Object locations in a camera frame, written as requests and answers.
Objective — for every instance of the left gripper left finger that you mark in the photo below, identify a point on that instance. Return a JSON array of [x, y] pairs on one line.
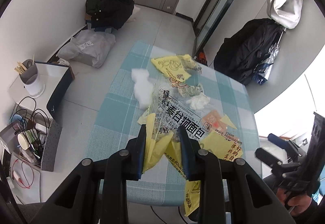
[[95, 191]]

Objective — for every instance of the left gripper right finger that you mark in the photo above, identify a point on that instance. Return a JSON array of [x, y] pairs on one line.
[[251, 200]]

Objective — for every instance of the yellow printed wrapper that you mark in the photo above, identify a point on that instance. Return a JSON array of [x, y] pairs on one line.
[[221, 147]]

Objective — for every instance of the orange snack packet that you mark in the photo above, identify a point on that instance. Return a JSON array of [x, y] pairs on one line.
[[212, 122]]

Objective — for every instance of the clear printed bread bag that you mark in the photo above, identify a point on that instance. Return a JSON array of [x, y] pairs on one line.
[[171, 110]]

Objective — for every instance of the yellow wrapper with drawing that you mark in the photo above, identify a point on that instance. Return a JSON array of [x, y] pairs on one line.
[[177, 67]]

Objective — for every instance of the person's right hand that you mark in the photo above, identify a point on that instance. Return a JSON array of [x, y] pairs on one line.
[[299, 203]]

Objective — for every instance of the white side cabinet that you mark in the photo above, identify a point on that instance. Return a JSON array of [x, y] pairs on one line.
[[57, 79]]

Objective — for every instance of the paper cup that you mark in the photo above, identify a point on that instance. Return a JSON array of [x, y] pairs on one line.
[[23, 141]]

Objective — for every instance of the crumpled white tissue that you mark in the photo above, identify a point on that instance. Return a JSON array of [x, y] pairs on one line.
[[198, 102]]

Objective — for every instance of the silver folded umbrella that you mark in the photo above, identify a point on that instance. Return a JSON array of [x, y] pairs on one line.
[[263, 70]]

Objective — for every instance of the green patterned wrapper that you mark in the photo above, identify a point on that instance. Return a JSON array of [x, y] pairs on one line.
[[190, 91]]

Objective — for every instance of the teal plaid tablecloth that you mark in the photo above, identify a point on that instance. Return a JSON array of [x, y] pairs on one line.
[[117, 122]]

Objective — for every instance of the grey chopstick holder cup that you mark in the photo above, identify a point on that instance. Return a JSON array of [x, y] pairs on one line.
[[30, 77]]

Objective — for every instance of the black hanging jacket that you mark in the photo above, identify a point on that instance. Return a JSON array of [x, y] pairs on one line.
[[240, 54]]

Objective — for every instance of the orange black tool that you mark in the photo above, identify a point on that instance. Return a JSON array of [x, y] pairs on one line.
[[201, 58]]

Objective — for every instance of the grey plastic parcel bag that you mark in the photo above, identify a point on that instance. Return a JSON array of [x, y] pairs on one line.
[[88, 47]]

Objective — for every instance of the white hanging bag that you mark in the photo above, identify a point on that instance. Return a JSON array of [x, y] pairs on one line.
[[285, 12]]

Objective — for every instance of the black backpack on floor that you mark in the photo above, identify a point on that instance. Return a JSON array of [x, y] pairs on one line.
[[109, 13]]

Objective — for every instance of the glass sliding door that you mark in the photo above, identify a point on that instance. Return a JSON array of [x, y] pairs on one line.
[[210, 14]]

